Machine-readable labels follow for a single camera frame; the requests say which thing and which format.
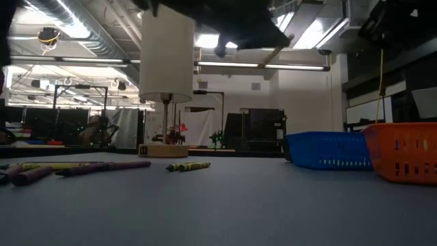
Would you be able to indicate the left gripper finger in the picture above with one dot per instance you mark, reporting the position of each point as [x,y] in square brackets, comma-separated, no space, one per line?
[266,39]

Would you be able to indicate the small black robot arm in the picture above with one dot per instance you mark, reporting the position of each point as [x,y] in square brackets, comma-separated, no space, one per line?
[170,138]

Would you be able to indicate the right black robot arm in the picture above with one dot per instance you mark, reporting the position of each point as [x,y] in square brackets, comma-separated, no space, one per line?
[399,20]

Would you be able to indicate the ceiling light strip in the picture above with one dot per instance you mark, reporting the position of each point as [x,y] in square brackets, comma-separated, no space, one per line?
[297,67]

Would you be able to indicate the table lamp white shade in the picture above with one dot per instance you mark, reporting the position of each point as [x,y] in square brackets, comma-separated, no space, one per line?
[167,61]

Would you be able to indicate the black cabinet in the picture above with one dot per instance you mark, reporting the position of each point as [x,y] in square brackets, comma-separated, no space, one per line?
[263,126]

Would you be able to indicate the white hanging sheet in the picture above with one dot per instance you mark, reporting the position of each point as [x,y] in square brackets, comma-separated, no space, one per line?
[123,126]
[199,126]

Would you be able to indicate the whiteboard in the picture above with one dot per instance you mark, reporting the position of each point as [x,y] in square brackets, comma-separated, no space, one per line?
[365,111]

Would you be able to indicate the blue plastic basket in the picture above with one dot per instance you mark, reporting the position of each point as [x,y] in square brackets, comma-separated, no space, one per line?
[327,150]

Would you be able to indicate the orange plastic basket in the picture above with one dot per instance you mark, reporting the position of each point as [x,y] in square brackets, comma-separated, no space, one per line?
[399,153]

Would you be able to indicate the person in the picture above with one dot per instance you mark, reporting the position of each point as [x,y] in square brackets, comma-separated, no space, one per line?
[94,133]

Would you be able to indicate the yellow crayon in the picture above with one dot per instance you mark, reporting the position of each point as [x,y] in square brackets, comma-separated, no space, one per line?
[51,166]

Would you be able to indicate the black frame rig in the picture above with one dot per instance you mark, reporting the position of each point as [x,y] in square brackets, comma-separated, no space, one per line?
[82,86]

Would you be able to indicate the black table frame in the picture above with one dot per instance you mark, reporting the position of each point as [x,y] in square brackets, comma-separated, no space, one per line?
[68,150]

